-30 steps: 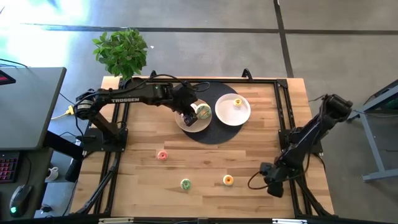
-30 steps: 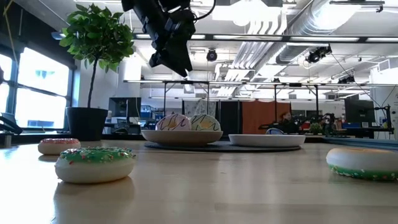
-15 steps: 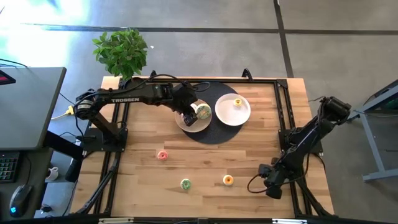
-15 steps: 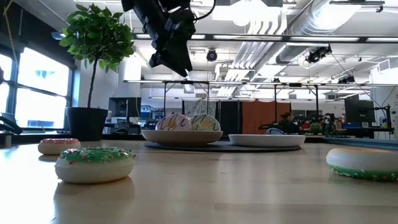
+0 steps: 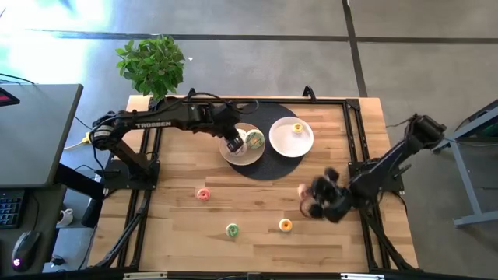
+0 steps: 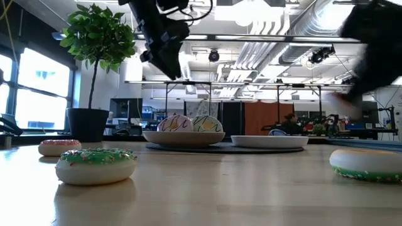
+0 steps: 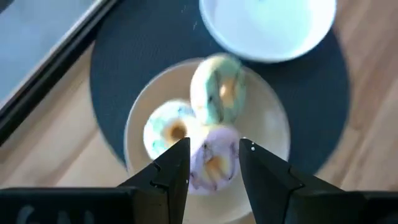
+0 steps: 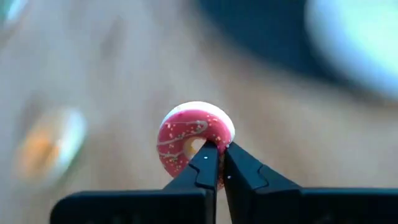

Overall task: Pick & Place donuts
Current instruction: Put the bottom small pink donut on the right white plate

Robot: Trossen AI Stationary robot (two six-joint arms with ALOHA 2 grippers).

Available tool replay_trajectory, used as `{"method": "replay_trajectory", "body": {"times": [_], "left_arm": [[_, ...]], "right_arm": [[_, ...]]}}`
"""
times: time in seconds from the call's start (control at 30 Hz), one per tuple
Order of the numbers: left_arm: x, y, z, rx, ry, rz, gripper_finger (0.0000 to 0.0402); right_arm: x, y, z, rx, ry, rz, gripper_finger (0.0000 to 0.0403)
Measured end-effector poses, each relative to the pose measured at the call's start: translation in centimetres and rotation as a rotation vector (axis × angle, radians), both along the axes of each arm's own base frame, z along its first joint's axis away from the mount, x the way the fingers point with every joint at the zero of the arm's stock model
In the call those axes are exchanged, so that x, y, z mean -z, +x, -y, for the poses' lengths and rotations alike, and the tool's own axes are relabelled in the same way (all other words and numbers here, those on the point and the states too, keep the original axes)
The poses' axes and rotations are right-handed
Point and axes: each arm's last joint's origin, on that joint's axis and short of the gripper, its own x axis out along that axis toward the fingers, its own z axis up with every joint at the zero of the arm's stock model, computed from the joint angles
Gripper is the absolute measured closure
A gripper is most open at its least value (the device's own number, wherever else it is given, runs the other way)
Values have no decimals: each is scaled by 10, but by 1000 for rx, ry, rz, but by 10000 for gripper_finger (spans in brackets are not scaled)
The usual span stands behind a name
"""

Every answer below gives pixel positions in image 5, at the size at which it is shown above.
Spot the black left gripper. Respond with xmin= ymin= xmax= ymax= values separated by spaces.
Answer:
xmin=212 ymin=103 xmax=246 ymax=154

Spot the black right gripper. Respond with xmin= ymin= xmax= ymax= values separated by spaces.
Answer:
xmin=306 ymin=177 xmax=354 ymax=225

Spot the large white icing donut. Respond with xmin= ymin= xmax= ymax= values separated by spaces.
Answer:
xmin=229 ymin=129 xmax=251 ymax=157

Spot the large green drizzle donut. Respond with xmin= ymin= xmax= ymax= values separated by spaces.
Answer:
xmin=245 ymin=129 xmax=266 ymax=150

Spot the beige round plate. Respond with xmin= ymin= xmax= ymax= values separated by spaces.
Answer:
xmin=218 ymin=121 xmax=267 ymax=167

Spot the black round mat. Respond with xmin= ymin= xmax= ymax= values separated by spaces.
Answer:
xmin=225 ymin=101 xmax=312 ymax=181

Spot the white round plate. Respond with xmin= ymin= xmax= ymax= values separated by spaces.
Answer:
xmin=268 ymin=116 xmax=315 ymax=159

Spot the black overhead beam with lights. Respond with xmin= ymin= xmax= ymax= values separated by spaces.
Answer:
xmin=89 ymin=268 xmax=498 ymax=280

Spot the green leafy plant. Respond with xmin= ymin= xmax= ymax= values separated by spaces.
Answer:
xmin=114 ymin=35 xmax=187 ymax=102

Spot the grey metal side table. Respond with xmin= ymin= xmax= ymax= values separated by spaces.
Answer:
xmin=434 ymin=99 xmax=498 ymax=229

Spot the black desk leg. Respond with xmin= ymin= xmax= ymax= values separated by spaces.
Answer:
xmin=54 ymin=163 xmax=107 ymax=229

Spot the white mug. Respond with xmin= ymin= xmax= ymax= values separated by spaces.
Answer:
xmin=57 ymin=208 xmax=75 ymax=228

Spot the grey desk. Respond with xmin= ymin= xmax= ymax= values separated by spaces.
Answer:
xmin=0 ymin=82 xmax=85 ymax=190

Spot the dark desk surface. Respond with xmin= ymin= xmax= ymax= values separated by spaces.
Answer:
xmin=0 ymin=184 xmax=67 ymax=280

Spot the dark device with red stripe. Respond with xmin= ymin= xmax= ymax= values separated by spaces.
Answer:
xmin=0 ymin=86 xmax=21 ymax=108

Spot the black keyboard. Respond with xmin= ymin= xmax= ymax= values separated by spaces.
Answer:
xmin=0 ymin=188 xmax=26 ymax=230

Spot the black computer mouse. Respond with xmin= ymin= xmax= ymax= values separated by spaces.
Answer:
xmin=10 ymin=229 xmax=41 ymax=273

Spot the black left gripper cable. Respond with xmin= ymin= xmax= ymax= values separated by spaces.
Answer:
xmin=185 ymin=88 xmax=261 ymax=117

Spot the black table frame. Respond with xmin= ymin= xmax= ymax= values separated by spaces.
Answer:
xmin=94 ymin=85 xmax=420 ymax=273

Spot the yellow cable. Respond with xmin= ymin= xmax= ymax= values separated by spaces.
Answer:
xmin=63 ymin=131 xmax=95 ymax=152

